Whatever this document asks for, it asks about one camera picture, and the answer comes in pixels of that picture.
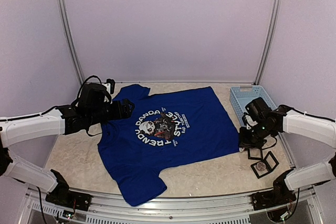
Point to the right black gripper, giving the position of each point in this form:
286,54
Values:
244,142

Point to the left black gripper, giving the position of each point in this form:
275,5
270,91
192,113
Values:
117,113

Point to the black display box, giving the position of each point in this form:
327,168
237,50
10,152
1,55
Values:
271,163
255,154

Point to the blue printed t-shirt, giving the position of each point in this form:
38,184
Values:
164,131

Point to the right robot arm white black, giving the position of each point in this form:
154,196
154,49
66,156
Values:
286,119

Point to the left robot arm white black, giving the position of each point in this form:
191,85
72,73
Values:
54,121

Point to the round brooch in box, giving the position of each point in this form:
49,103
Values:
260,166

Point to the light blue plastic basket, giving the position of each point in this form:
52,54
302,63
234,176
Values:
242,95

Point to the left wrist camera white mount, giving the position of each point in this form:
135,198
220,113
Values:
110,86

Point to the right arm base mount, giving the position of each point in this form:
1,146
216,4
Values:
270,197

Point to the front aluminium rail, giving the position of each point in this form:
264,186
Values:
111,208

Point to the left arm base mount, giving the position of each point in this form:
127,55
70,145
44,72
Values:
61,195

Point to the left aluminium frame post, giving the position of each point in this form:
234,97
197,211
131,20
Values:
70,41

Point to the aluminium frame post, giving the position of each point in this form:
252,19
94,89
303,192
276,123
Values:
70,41
268,41

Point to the right aluminium frame post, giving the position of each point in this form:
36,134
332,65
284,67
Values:
268,41

